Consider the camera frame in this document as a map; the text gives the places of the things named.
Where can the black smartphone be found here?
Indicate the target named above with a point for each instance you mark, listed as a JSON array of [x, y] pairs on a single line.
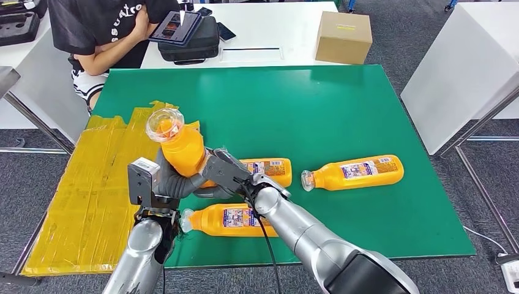
[[204, 11], [226, 31]]

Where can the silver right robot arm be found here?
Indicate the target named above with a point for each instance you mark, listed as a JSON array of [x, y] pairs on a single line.
[[308, 239]]

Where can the black carry bag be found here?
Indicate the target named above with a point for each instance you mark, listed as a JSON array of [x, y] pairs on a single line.
[[202, 44]]

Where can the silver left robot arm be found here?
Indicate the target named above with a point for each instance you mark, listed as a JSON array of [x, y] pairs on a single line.
[[142, 259]]

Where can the brown cardboard box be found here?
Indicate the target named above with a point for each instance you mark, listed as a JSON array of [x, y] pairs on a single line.
[[343, 38]]

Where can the black tablet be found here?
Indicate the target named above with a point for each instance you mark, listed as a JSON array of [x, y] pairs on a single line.
[[175, 27]]

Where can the white power strip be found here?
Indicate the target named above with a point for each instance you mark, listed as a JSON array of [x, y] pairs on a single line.
[[510, 272]]

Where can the yellow plastic sheet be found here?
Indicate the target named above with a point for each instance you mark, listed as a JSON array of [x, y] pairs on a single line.
[[89, 182]]

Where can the grey metal side table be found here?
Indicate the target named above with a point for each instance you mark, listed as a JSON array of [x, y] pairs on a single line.
[[8, 78]]

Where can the white desk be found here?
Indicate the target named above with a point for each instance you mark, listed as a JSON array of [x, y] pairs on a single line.
[[44, 81], [275, 28]]

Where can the blue metal leg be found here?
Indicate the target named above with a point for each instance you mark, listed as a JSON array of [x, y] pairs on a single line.
[[351, 6]]

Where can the white table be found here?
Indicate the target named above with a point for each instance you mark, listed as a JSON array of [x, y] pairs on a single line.
[[462, 73]]

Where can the metal table frame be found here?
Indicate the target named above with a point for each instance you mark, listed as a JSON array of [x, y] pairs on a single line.
[[478, 121]]

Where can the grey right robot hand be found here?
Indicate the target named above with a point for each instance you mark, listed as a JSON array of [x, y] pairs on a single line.
[[225, 170]]

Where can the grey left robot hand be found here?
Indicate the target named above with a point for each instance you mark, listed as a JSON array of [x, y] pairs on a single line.
[[174, 187]]

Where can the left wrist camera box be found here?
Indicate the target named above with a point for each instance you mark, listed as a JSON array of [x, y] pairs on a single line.
[[140, 182]]

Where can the green table board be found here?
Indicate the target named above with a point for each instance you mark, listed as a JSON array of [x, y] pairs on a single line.
[[304, 113]]

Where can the black equipment case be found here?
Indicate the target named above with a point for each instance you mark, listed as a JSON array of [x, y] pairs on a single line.
[[18, 6]]

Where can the orange detergent bottle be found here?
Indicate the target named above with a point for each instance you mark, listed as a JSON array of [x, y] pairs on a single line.
[[356, 174], [182, 150], [211, 221], [275, 172]]

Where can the person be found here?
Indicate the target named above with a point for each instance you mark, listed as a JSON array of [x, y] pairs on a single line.
[[97, 28]]

